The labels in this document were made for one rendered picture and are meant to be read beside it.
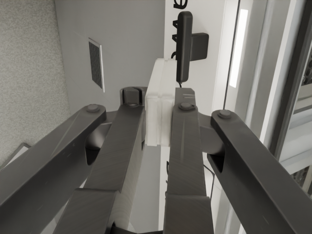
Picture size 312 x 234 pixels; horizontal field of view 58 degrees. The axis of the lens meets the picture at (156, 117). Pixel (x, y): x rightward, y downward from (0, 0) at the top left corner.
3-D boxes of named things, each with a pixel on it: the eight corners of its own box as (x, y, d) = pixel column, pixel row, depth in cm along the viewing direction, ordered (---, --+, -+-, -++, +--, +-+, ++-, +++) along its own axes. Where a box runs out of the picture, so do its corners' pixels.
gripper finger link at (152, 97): (158, 147, 15) (145, 146, 15) (165, 96, 22) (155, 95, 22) (159, 97, 14) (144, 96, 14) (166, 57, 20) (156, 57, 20)
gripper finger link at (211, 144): (172, 127, 13) (238, 130, 13) (174, 86, 17) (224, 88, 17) (170, 154, 14) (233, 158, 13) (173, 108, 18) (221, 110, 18)
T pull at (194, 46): (173, 81, 32) (180, 85, 31) (176, 10, 28) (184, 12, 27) (198, 76, 33) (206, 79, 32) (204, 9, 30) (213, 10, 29)
